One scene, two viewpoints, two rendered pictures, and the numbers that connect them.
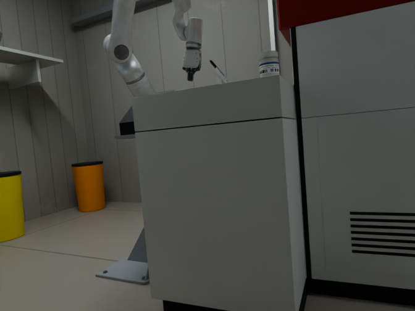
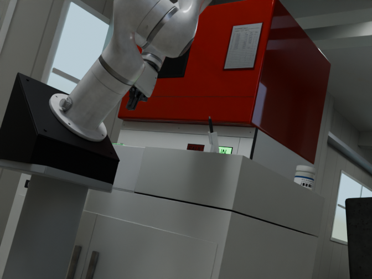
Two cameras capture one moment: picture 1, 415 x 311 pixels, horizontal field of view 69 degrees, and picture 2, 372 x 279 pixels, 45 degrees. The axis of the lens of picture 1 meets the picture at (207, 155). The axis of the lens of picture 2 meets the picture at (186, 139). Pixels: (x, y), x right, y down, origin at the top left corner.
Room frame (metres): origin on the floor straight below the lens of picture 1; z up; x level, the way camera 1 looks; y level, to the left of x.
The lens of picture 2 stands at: (1.16, 1.44, 0.76)
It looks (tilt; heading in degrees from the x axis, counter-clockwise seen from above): 10 degrees up; 285
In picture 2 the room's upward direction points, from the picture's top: 13 degrees clockwise
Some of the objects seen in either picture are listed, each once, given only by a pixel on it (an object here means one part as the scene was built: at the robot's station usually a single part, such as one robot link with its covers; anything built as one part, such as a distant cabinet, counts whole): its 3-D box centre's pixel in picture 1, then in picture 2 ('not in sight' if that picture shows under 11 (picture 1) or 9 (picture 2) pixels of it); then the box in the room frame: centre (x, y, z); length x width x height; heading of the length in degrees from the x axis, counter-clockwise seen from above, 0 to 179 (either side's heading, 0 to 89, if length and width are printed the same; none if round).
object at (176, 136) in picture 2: (304, 84); (173, 164); (1.74, -0.58, 1.02); 0.81 x 0.03 x 0.40; 156
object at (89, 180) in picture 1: (89, 186); not in sight; (3.71, 1.47, 0.29); 0.37 x 0.37 x 0.58
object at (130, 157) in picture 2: not in sight; (92, 164); (1.86, 0.01, 0.89); 0.55 x 0.09 x 0.14; 156
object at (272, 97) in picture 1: (215, 108); (238, 194); (1.34, -0.05, 0.89); 0.62 x 0.35 x 0.14; 66
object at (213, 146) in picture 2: (222, 81); (211, 150); (1.47, -0.10, 1.03); 0.06 x 0.04 x 0.13; 66
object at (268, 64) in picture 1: (268, 66); (304, 179); (1.14, -0.25, 1.01); 0.07 x 0.07 x 0.10
